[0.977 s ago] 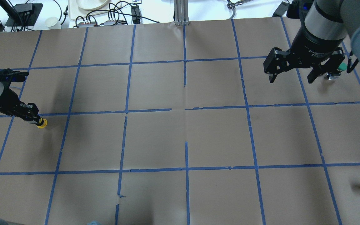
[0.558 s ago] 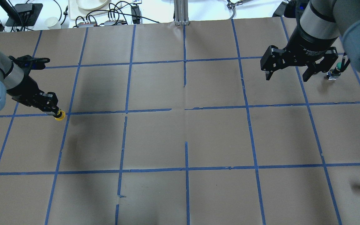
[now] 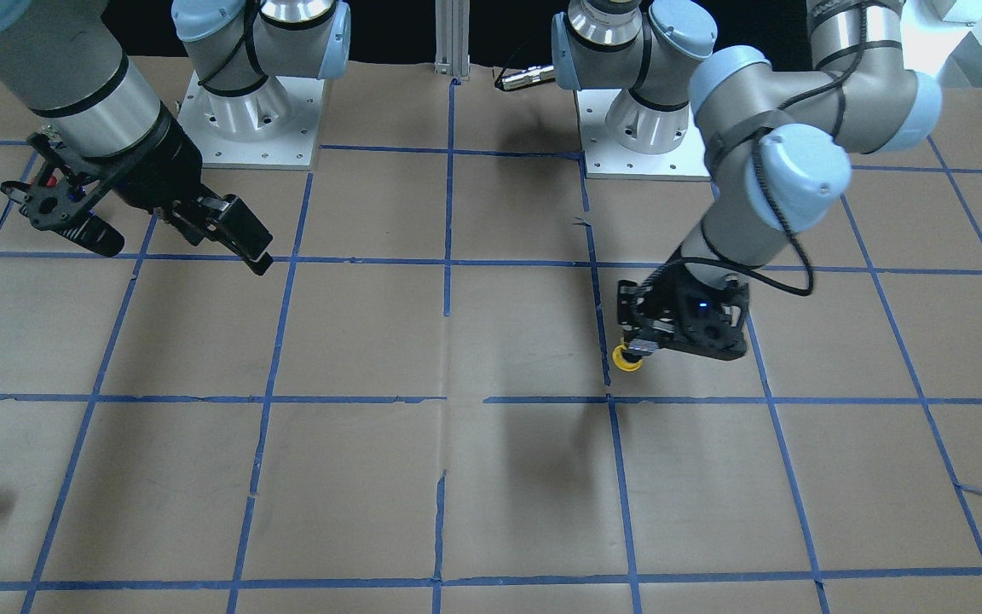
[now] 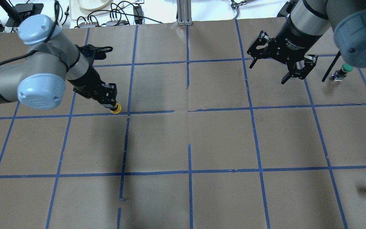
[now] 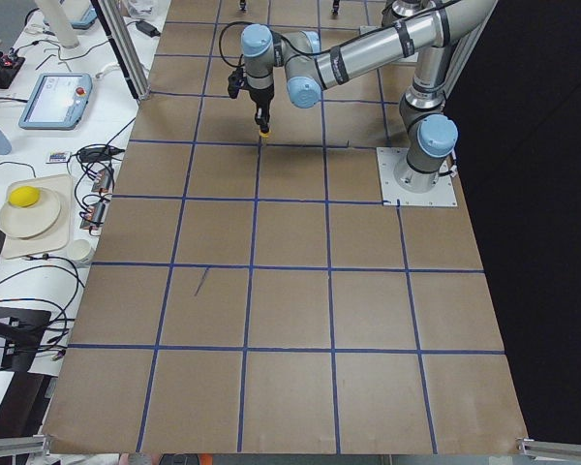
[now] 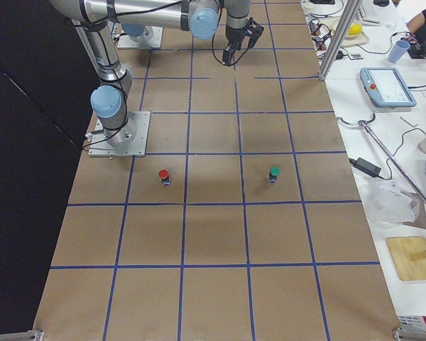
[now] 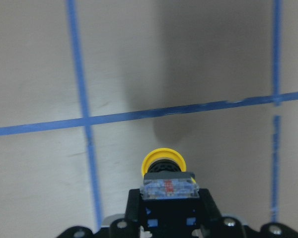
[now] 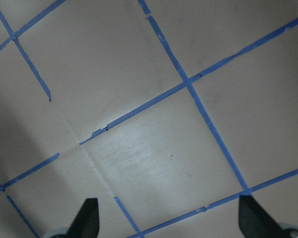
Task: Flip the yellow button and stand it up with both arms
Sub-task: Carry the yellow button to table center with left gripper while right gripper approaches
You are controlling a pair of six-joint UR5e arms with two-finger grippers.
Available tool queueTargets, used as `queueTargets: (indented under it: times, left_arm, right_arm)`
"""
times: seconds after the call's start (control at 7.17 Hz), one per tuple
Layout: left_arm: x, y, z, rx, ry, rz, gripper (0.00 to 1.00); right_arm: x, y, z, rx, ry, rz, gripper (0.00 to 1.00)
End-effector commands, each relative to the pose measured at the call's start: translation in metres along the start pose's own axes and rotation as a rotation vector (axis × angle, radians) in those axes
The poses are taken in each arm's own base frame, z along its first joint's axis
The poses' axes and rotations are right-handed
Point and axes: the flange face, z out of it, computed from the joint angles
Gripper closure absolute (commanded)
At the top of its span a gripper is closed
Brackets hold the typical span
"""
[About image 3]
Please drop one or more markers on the yellow push button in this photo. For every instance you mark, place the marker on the yellow push button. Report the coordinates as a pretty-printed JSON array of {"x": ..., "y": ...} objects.
[{"x": 624, "y": 359}]

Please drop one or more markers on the silver cable connector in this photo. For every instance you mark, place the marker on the silver cable connector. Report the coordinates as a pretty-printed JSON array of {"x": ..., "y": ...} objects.
[{"x": 521, "y": 80}]

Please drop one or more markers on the aluminium frame post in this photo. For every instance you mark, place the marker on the aluminium frame post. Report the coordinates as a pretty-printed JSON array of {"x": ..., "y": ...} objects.
[{"x": 451, "y": 32}]

